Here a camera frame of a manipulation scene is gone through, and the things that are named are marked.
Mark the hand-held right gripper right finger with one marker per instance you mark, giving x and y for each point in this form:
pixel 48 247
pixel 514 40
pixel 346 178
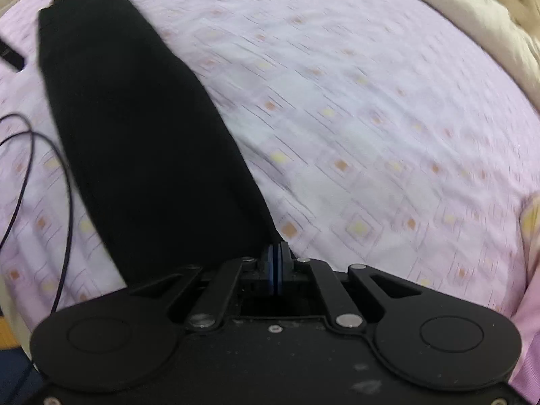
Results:
pixel 282 270

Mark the yellow cloth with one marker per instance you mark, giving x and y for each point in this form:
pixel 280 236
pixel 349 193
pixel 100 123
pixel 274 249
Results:
pixel 532 228

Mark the small black object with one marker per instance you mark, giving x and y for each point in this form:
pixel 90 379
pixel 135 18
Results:
pixel 10 55

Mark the cream duvet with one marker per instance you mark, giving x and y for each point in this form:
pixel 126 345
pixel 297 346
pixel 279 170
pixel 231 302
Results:
pixel 472 17

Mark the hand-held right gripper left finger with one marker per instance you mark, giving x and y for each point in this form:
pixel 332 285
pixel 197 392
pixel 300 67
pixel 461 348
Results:
pixel 270 270

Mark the black pants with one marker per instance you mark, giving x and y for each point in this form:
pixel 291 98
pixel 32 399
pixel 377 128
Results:
pixel 126 135

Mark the purple patterned bed sheet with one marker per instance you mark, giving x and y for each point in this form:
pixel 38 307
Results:
pixel 358 135

